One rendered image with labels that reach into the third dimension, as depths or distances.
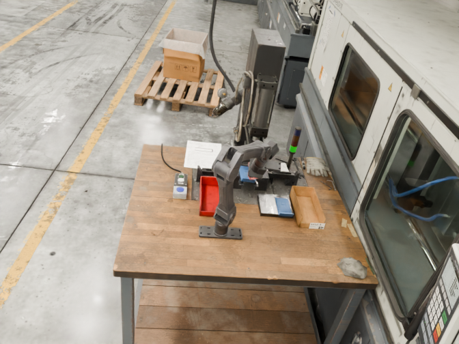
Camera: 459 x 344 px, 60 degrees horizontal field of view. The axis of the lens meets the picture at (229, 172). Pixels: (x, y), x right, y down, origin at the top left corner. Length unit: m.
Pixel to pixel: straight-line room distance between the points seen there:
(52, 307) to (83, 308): 0.18
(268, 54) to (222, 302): 1.42
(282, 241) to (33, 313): 1.59
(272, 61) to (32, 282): 2.02
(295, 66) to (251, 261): 3.65
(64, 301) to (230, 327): 1.06
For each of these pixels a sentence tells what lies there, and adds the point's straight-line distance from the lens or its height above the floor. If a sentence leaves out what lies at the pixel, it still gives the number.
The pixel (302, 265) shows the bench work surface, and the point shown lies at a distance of 1.81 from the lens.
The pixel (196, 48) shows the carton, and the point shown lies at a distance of 5.19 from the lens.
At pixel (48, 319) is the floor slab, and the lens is 2.72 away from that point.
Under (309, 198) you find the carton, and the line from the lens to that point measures 2.18.
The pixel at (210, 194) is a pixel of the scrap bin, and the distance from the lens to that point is 2.06.
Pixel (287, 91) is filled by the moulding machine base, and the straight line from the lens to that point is 5.21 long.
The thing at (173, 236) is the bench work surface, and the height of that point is 0.90.
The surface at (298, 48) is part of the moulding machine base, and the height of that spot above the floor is 0.82.
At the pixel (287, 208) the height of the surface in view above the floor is 0.92.
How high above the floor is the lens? 2.17
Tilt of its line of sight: 34 degrees down
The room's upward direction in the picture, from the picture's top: 9 degrees clockwise
